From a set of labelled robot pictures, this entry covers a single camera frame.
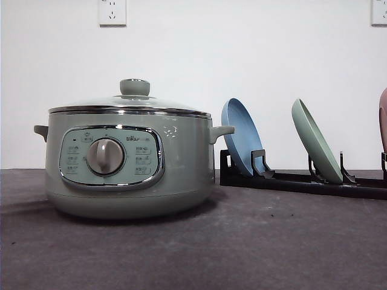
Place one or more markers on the pink plate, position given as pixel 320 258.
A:
pixel 383 118

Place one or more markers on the white wall socket left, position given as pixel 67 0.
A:
pixel 112 13

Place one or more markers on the blue plate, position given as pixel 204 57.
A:
pixel 247 136

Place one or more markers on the green electric steamer pot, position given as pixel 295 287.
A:
pixel 129 166

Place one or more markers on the black dish rack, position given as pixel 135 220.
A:
pixel 311 182

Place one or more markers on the white wall socket right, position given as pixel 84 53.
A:
pixel 377 14

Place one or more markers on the white wall socket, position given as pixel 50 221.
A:
pixel 112 13
pixel 377 14

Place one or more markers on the glass pot lid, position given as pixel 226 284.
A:
pixel 134 99

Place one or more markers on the green plate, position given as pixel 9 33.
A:
pixel 316 143

